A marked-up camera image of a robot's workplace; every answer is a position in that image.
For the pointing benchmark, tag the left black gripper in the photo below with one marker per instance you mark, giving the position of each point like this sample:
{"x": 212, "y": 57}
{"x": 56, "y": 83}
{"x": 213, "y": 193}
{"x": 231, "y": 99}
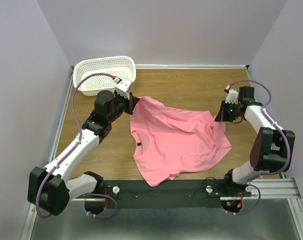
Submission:
{"x": 131, "y": 103}

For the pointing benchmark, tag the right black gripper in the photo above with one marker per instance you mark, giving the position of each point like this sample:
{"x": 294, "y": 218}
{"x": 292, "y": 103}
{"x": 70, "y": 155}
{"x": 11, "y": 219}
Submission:
{"x": 221, "y": 115}

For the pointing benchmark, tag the pink t shirt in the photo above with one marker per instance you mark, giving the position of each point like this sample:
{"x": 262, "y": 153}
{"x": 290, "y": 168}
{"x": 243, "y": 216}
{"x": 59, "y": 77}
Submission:
{"x": 171, "y": 141}

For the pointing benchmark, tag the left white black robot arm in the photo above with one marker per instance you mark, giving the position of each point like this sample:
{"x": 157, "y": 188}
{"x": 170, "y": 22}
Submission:
{"x": 50, "y": 188}

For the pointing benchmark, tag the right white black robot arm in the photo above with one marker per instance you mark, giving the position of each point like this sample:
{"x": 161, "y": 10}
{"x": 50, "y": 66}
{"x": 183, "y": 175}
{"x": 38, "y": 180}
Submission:
{"x": 272, "y": 150}

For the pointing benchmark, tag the white perforated plastic basket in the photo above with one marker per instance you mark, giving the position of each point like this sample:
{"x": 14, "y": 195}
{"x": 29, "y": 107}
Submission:
{"x": 122, "y": 67}

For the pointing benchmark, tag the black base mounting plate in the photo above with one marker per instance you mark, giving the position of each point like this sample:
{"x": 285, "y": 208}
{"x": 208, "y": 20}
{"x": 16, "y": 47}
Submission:
{"x": 199, "y": 193}

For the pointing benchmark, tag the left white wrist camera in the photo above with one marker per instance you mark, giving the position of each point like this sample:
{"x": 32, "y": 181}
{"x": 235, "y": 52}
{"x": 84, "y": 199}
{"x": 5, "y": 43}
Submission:
{"x": 123, "y": 87}

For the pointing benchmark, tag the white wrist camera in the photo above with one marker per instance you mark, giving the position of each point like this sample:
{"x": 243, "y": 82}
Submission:
{"x": 123, "y": 87}
{"x": 231, "y": 95}

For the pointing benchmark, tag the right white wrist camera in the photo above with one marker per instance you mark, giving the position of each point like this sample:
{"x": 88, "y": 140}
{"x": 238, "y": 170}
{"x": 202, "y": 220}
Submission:
{"x": 231, "y": 95}

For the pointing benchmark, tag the aluminium frame rail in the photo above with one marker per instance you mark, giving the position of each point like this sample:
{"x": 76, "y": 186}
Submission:
{"x": 270, "y": 213}

